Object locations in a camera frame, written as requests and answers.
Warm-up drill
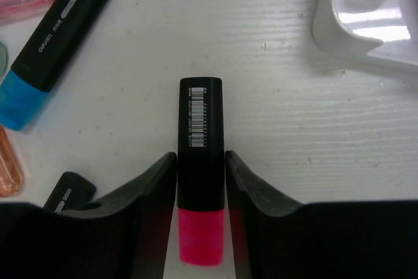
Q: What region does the pastel orange short highlighter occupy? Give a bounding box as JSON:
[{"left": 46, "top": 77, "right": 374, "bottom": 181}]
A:
[{"left": 1, "top": 127, "right": 24, "bottom": 198}]

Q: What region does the black blue highlighter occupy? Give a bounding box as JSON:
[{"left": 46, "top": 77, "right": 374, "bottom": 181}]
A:
[{"left": 1, "top": 0, "right": 108, "bottom": 131}]

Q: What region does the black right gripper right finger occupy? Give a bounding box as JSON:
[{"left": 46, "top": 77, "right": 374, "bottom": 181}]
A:
[{"left": 225, "top": 150, "right": 302, "bottom": 278}]

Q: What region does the black green highlighter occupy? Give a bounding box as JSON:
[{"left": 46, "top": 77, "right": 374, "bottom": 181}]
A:
[{"left": 43, "top": 172, "right": 97, "bottom": 212}]

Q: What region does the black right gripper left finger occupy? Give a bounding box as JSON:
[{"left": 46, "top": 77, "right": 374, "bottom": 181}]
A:
[{"left": 81, "top": 151, "right": 179, "bottom": 279}]

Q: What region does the pastel green short highlighter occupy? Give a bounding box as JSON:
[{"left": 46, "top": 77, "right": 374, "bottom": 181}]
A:
[{"left": 0, "top": 42, "right": 8, "bottom": 76}]

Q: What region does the black pink highlighter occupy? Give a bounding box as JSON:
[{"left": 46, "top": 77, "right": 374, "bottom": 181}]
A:
[{"left": 177, "top": 77, "right": 225, "bottom": 267}]

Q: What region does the white divided organizer tray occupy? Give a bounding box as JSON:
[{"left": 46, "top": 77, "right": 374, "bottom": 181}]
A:
[{"left": 312, "top": 0, "right": 417, "bottom": 74}]

